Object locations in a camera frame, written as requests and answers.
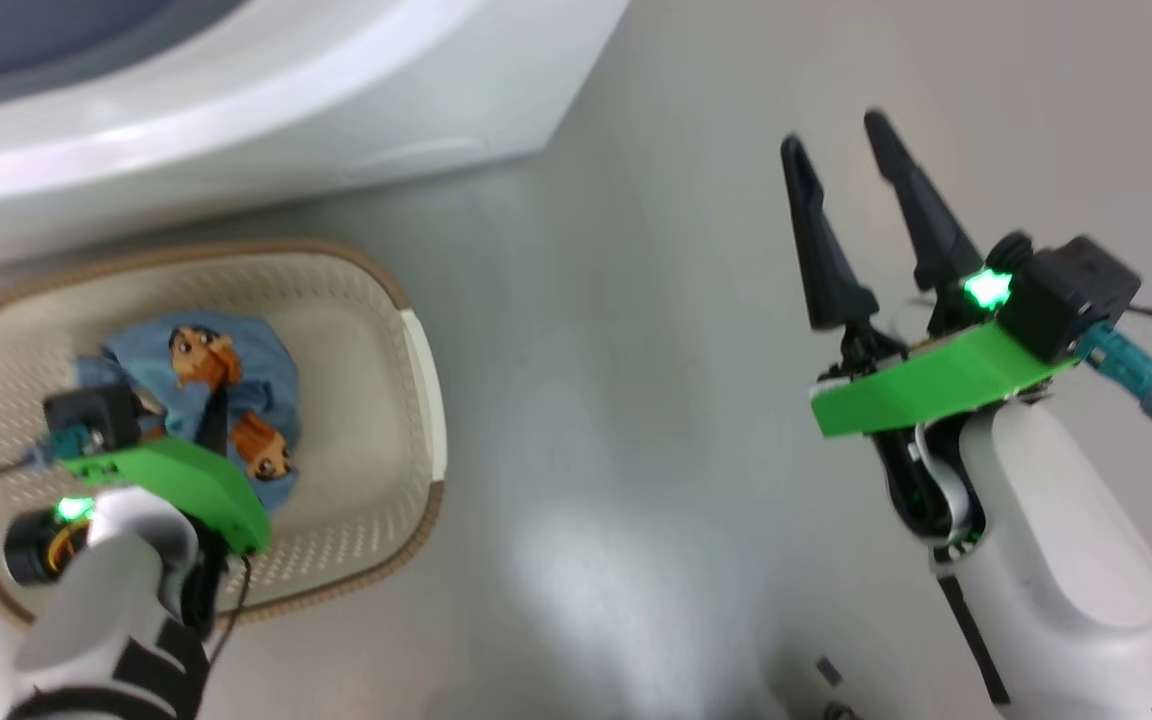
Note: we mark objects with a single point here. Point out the white perforated basket brown rim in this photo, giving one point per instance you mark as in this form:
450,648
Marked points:
356,400

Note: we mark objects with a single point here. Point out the teal right camera connector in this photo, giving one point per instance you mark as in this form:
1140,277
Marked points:
1126,365

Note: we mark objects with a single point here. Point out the blue cartoon print garment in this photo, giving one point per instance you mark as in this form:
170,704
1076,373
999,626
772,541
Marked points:
256,370

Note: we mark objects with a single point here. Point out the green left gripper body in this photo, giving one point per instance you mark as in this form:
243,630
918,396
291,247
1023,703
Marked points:
196,480

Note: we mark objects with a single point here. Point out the grey rubber door gasket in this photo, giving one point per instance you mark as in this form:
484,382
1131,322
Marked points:
36,40

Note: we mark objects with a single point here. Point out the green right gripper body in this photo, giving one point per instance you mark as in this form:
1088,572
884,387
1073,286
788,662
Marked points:
936,385

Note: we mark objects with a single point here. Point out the teal camera connector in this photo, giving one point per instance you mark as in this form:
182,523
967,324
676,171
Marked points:
61,445
1126,365

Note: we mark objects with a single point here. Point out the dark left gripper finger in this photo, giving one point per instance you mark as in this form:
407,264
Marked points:
214,425

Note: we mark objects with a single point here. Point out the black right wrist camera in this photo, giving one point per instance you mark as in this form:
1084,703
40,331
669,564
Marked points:
1076,290

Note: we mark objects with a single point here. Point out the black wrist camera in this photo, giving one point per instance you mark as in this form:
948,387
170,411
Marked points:
91,418
1076,290

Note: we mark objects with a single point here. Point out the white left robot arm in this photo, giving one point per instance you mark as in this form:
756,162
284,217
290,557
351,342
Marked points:
96,600

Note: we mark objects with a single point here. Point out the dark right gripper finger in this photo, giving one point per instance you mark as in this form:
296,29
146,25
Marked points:
931,225
831,260

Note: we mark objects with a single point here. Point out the teal left camera connector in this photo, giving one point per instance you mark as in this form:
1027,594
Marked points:
61,445

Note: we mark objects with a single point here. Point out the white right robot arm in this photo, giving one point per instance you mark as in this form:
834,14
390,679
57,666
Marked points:
1056,560

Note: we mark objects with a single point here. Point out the white front-load washing machine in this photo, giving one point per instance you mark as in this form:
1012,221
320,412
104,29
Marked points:
286,130

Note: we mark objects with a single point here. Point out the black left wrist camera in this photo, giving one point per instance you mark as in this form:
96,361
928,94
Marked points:
91,418

